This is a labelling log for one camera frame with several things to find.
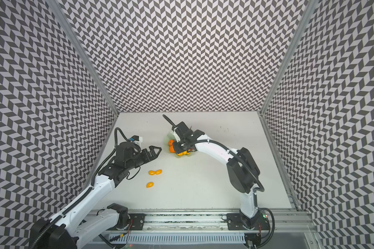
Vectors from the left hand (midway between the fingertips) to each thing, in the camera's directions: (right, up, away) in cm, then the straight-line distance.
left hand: (156, 152), depth 80 cm
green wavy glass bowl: (+5, +7, +20) cm, 22 cm away
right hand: (+11, +1, +7) cm, 12 cm away
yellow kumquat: (+13, 0, -3) cm, 13 cm away
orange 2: (+6, 0, +11) cm, 13 cm away
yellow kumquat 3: (-1, -12, +7) cm, 14 cm away
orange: (+5, +4, +16) cm, 17 cm away
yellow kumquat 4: (-4, -13, +7) cm, 15 cm away
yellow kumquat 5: (-4, -18, +2) cm, 18 cm away
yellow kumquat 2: (+15, 0, -2) cm, 15 cm away
